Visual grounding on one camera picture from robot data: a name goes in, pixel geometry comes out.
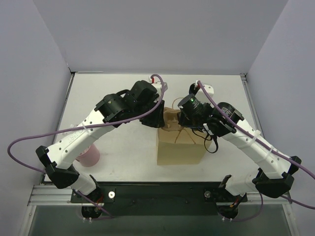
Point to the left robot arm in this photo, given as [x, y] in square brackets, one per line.
[144, 101]

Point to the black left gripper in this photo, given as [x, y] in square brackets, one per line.
[155, 116]

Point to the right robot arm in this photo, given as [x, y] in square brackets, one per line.
[274, 176]

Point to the pink straw holder cup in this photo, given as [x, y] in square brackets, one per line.
[89, 157]

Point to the tan paper bag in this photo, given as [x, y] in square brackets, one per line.
[185, 147]

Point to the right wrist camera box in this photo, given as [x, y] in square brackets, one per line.
[200, 90]

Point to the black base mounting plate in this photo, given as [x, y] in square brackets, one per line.
[158, 199]

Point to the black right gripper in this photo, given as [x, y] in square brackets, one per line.
[182, 118]

